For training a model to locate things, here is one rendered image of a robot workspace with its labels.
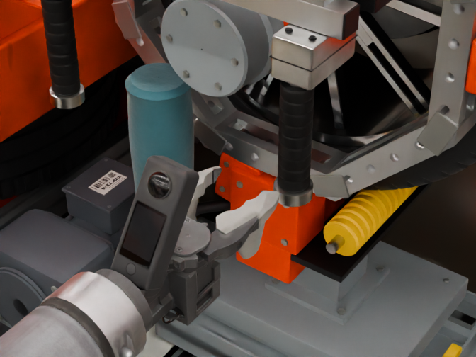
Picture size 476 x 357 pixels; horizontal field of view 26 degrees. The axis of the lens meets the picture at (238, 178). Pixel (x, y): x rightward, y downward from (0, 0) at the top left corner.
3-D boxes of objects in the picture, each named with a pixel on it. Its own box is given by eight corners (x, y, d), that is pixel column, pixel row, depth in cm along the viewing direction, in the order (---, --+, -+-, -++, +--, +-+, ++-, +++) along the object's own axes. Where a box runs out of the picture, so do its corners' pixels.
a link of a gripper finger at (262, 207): (275, 228, 106) (203, 265, 101) (276, 182, 102) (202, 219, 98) (295, 244, 104) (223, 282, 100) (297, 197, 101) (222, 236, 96)
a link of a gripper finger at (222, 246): (237, 214, 101) (165, 251, 97) (237, 200, 100) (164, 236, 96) (268, 239, 98) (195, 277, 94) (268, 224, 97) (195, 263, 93)
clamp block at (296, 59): (355, 55, 110) (359, 10, 106) (310, 93, 104) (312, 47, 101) (315, 42, 112) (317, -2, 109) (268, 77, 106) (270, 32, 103)
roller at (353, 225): (442, 170, 163) (446, 140, 160) (347, 273, 144) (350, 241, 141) (409, 158, 166) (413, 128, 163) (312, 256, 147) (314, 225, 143)
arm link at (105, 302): (32, 281, 88) (118, 328, 84) (71, 251, 91) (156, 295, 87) (44, 354, 94) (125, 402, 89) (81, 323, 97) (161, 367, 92)
